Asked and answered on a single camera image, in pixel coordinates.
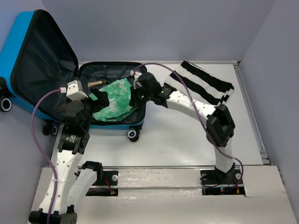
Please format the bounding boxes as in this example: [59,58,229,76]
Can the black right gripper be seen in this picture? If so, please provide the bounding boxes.
[128,84,153,108]

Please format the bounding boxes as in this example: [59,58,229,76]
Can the green white tie-dye garment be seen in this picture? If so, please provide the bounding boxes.
[93,78,136,122]

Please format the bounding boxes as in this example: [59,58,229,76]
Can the black white striped towel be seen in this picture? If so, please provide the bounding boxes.
[164,61,234,105]

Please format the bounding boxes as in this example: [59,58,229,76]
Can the blue kids suitcase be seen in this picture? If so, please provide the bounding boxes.
[0,10,147,142]

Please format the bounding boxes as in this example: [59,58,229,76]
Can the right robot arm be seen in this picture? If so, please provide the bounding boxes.
[129,71,235,183]

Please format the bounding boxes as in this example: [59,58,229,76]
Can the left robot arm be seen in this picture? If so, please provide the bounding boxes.
[28,84,109,224]

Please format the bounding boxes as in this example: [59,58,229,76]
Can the beige tube in suitcase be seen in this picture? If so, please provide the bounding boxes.
[88,80,107,88]

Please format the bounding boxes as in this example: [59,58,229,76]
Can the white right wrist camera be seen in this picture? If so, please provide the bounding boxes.
[130,70,142,80]

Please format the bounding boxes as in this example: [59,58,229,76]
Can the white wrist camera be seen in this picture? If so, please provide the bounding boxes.
[66,80,88,101]
[130,70,142,80]

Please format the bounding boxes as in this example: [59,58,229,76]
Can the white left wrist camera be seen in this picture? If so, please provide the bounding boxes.
[66,80,88,101]

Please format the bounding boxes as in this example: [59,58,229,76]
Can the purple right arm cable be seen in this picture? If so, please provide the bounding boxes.
[134,62,245,185]

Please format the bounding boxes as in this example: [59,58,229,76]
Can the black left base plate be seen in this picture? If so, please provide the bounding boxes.
[86,170,119,196]

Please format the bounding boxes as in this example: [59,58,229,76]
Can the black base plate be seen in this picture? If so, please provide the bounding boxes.
[199,169,246,196]
[86,170,119,196]

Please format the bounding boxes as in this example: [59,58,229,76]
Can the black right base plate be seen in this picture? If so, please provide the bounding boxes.
[199,169,246,196]

